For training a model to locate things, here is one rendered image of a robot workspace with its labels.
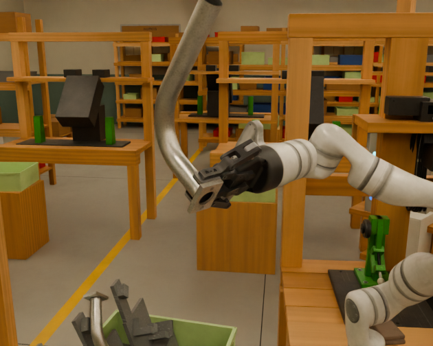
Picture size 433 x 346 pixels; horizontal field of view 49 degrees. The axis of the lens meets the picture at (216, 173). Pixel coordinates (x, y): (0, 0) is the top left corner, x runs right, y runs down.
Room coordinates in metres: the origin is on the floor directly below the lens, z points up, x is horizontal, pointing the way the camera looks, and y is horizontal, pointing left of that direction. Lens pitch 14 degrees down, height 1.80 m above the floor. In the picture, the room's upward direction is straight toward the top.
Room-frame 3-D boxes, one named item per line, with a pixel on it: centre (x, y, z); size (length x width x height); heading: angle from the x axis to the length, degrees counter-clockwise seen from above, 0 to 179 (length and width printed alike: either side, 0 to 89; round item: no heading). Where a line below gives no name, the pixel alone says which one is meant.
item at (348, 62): (8.70, -1.19, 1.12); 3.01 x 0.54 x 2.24; 82
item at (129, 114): (11.39, 0.87, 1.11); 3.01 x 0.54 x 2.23; 82
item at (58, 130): (10.00, 3.48, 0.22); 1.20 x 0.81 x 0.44; 175
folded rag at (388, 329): (1.36, -0.55, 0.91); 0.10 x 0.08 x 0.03; 6
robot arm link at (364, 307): (1.07, -0.38, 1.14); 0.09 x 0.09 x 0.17; 19
